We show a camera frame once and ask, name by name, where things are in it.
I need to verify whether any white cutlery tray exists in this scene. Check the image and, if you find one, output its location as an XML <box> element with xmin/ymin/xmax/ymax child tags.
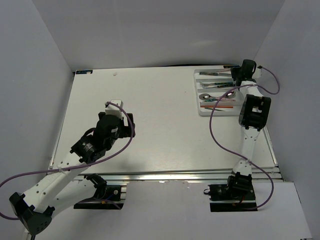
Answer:
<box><xmin>193</xmin><ymin>66</ymin><xmax>244</xmax><ymax>117</ymax></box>

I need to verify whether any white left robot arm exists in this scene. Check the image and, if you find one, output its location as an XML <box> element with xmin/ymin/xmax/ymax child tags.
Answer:
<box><xmin>9</xmin><ymin>99</ymin><xmax>135</xmax><ymax>239</ymax></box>

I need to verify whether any green chopstick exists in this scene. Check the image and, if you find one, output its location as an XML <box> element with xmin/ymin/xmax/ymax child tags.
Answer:
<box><xmin>205</xmin><ymin>107</ymin><xmax>225</xmax><ymax>112</ymax></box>

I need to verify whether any pink-handled steel knife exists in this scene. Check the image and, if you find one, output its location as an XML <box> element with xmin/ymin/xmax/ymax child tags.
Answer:
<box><xmin>216</xmin><ymin>69</ymin><xmax>231</xmax><ymax>75</ymax></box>

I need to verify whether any green-handled steel spoon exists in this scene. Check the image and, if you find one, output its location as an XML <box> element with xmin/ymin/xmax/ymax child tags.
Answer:
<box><xmin>198</xmin><ymin>93</ymin><xmax>217</xmax><ymax>103</ymax></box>

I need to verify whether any dark-handled steel knife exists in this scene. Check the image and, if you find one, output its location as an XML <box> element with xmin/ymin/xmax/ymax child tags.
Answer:
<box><xmin>199</xmin><ymin>72</ymin><xmax>219</xmax><ymax>76</ymax></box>

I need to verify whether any aluminium table edge rail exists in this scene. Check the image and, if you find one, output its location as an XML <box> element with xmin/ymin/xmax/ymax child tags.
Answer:
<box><xmin>48</xmin><ymin>149</ymin><xmax>285</xmax><ymax>182</ymax></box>

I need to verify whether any pink-handled steel spoon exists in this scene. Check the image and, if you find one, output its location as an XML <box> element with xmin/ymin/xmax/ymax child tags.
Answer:
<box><xmin>216</xmin><ymin>91</ymin><xmax>236</xmax><ymax>102</ymax></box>

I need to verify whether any dark-handled steel fork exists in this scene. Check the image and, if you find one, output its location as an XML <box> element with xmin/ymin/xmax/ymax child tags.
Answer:
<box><xmin>202</xmin><ymin>84</ymin><xmax>235</xmax><ymax>89</ymax></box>

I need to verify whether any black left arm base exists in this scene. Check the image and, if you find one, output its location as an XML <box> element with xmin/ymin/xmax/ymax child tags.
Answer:
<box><xmin>73</xmin><ymin>173</ymin><xmax>125</xmax><ymax>210</ymax></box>

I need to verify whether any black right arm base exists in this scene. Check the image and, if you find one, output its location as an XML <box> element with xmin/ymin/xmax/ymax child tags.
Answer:
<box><xmin>203</xmin><ymin>173</ymin><xmax>258</xmax><ymax>213</ymax></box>

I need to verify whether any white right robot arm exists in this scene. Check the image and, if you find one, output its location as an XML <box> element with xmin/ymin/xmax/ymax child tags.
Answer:
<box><xmin>231</xmin><ymin>59</ymin><xmax>271</xmax><ymax>177</ymax></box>

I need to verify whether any blue right corner sticker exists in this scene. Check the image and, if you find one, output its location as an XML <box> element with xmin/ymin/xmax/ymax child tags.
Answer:
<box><xmin>223</xmin><ymin>65</ymin><xmax>241</xmax><ymax>69</ymax></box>

